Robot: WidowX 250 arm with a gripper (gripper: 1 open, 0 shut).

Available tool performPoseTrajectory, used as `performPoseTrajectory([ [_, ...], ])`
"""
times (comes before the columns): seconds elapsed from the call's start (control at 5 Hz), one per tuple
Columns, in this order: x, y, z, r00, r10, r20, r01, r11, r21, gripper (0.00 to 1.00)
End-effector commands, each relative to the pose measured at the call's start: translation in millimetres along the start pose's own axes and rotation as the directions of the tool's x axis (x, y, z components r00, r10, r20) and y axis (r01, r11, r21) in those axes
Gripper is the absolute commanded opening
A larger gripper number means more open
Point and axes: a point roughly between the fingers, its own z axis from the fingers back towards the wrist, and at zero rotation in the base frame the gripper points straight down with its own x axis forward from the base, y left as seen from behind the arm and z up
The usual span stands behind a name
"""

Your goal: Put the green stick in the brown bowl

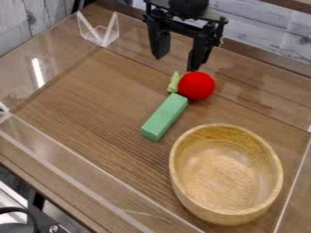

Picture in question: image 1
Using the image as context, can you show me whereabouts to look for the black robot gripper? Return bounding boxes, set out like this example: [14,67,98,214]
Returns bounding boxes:
[143,0,229,72]

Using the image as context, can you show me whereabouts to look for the green rectangular block stick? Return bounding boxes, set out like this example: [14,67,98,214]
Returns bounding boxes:
[141,93,189,141]

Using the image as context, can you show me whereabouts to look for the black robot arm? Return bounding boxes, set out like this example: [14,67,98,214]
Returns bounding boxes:
[143,0,229,72]

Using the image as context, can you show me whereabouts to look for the brown wooden bowl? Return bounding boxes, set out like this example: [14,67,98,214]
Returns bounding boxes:
[170,124,285,226]

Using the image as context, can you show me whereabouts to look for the small light green block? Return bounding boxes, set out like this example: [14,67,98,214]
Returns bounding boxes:
[167,71,182,93]

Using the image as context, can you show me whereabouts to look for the red felt ball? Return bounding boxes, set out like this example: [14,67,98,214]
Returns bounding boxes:
[178,72,215,101]

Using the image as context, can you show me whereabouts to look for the black metal table leg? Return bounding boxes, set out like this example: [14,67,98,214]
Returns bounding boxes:
[32,192,46,210]

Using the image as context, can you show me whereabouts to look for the clear acrylic corner bracket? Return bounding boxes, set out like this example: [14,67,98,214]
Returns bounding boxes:
[77,12,119,47]

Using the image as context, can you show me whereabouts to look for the clear acrylic tray wall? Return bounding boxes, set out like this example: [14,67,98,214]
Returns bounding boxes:
[0,105,205,233]

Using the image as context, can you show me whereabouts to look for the black cable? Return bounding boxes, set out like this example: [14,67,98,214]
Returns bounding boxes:
[0,206,42,233]

